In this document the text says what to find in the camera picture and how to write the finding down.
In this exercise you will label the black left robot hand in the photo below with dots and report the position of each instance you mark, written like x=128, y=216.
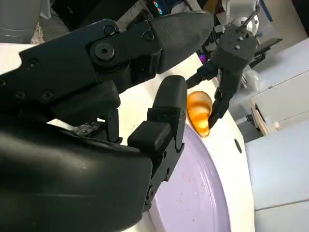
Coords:
x=235, y=48

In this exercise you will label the orange and white bread roll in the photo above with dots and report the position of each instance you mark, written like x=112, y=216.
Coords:
x=198, y=111

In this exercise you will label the wooden edged board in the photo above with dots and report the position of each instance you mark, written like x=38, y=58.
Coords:
x=260, y=118

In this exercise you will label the grey rounded casing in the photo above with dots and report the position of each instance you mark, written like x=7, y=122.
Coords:
x=17, y=19

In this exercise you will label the lilac plate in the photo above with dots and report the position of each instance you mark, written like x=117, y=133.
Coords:
x=193, y=193

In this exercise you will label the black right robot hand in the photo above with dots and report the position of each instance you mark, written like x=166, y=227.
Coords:
x=72, y=169

